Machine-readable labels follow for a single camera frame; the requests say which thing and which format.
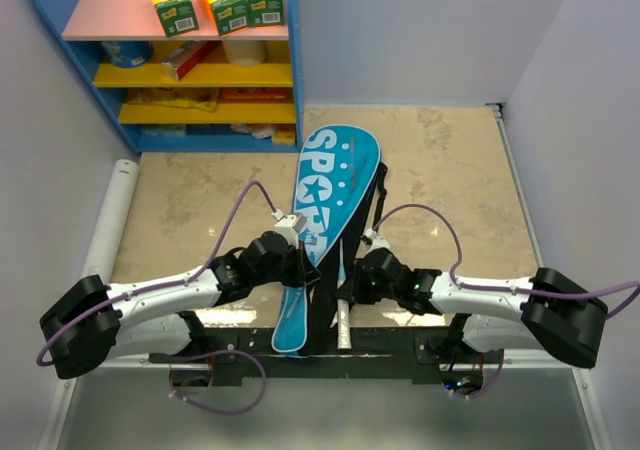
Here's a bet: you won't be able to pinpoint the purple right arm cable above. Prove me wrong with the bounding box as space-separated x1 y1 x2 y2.
369 203 640 319

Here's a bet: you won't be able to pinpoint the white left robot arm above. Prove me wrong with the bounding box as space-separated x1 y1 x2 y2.
37 231 321 380

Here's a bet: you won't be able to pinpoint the red flat box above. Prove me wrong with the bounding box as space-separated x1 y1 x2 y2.
220 87 288 102

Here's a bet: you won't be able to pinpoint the orange green box left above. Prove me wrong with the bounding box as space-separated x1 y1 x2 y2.
151 0 199 38

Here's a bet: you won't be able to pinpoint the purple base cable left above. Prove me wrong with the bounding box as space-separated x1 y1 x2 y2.
167 348 268 414

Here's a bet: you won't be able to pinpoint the yellow white small packs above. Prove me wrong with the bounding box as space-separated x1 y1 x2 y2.
231 123 296 146

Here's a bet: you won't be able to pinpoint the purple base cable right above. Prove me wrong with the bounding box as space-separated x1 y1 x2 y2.
447 349 505 401

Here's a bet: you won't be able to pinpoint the yellow snack bags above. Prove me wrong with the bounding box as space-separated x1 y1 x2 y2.
126 87 220 112

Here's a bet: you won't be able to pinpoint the blue green bottom boxes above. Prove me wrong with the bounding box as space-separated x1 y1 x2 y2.
123 124 187 138

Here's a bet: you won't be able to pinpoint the blue round can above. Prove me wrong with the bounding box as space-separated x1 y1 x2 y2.
101 41 154 69

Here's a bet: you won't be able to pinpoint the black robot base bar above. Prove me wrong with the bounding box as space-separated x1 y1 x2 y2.
178 327 476 385

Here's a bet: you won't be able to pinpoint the orange green box middle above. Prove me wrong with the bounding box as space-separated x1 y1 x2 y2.
198 0 249 37

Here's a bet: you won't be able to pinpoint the silver orange snack pack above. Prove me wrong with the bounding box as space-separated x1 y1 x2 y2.
161 41 209 81

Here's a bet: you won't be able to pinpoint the blue sport racket bag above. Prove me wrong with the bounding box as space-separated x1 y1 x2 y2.
271 125 387 357

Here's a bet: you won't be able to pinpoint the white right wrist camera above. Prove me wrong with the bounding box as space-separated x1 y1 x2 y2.
362 228 391 254

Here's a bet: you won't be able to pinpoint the white shuttlecock tube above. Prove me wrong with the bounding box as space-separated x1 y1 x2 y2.
81 159 139 282

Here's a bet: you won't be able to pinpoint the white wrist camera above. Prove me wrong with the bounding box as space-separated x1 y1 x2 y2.
272 209 307 247
362 228 391 254

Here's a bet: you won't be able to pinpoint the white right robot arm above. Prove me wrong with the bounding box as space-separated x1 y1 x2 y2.
352 248 608 369

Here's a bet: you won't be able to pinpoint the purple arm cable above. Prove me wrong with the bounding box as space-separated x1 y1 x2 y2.
36 180 279 367
369 203 640 319

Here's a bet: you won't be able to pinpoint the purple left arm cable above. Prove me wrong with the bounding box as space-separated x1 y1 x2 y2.
36 180 279 367

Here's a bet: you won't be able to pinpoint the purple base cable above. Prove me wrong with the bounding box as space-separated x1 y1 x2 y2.
167 348 268 414
447 349 505 401

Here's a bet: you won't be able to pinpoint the blue shelf unit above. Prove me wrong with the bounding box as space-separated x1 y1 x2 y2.
34 0 304 153

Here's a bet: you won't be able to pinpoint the blue badminton racket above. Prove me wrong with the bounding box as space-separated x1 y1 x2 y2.
336 241 352 350

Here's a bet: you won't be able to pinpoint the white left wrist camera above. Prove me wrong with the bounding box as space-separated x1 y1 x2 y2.
272 209 307 247

